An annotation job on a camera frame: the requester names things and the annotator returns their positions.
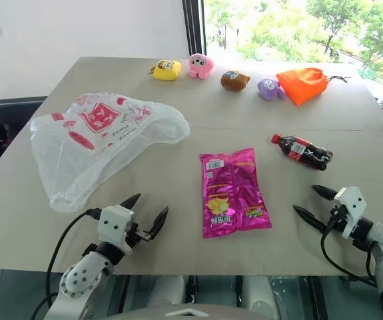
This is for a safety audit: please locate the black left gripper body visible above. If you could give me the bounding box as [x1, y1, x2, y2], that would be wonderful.
[125, 220, 156, 249]

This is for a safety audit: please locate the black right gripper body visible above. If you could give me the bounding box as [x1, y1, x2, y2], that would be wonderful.
[325, 203, 348, 235]

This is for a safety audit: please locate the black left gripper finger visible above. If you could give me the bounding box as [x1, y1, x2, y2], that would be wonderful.
[118, 193, 142, 210]
[145, 206, 170, 238]

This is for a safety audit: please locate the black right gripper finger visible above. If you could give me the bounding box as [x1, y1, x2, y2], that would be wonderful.
[312, 185, 338, 201]
[292, 205, 328, 233]

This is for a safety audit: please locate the dark cola bottle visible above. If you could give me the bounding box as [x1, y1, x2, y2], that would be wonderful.
[270, 133, 334, 171]

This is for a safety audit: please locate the clear red-printed plastic bag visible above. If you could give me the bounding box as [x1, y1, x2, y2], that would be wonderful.
[29, 92, 191, 213]

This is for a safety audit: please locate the pink chips bag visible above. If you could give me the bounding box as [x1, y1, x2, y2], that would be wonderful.
[199, 147, 273, 239]

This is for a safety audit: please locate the silver robot torso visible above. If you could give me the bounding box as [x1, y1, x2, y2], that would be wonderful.
[104, 275, 282, 320]

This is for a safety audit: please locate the purple plush toy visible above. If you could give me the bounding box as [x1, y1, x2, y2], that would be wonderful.
[256, 78, 286, 101]

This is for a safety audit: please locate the yellow plush toy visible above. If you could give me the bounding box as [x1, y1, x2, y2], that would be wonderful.
[149, 59, 183, 82]

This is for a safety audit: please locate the brown plush toy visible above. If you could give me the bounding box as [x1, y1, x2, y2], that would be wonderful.
[220, 70, 251, 92]

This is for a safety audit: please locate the pink plush toy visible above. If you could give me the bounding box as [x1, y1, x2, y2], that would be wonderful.
[187, 53, 216, 80]

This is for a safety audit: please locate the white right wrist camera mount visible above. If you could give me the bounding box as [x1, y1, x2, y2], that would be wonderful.
[334, 187, 368, 239]

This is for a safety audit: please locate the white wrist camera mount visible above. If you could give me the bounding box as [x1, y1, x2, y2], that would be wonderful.
[97, 205, 135, 251]
[334, 187, 368, 239]

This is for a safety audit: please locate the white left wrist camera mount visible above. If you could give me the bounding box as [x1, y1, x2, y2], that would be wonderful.
[97, 205, 135, 251]

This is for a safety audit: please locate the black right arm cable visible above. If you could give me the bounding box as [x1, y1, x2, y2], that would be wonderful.
[320, 222, 376, 287]

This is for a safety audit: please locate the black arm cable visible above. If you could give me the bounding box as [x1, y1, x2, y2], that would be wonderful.
[320, 222, 376, 287]
[31, 208, 103, 320]

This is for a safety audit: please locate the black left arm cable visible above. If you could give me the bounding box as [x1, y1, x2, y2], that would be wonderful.
[31, 208, 103, 320]

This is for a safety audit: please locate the orange drawstring pouch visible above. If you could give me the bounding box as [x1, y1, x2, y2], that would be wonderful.
[275, 67, 351, 108]

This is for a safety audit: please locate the dark window frame post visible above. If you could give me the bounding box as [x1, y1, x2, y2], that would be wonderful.
[181, 0, 207, 58]

